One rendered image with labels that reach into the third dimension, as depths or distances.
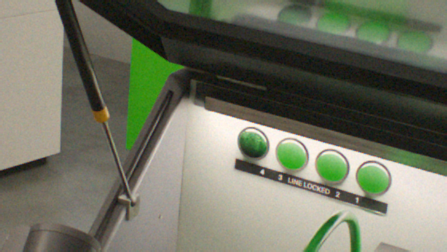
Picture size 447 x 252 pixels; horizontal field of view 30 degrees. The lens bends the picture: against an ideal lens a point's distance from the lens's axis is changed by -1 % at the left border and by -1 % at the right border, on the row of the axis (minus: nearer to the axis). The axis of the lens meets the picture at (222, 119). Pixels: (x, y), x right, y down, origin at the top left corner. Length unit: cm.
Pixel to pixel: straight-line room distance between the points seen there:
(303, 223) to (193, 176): 18
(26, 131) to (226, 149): 294
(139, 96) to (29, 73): 55
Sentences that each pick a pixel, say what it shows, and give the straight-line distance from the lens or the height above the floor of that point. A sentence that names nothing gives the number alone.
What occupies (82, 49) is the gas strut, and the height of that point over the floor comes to 155.
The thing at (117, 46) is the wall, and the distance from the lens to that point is 588.
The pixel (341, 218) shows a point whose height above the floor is 142.
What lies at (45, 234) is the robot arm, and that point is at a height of 153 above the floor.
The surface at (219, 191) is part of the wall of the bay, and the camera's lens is 127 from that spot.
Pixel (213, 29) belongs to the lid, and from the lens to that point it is 102.
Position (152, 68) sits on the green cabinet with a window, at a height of 55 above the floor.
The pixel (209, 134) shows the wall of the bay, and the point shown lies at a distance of 125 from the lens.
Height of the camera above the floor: 186
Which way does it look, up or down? 22 degrees down
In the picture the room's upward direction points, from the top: 6 degrees clockwise
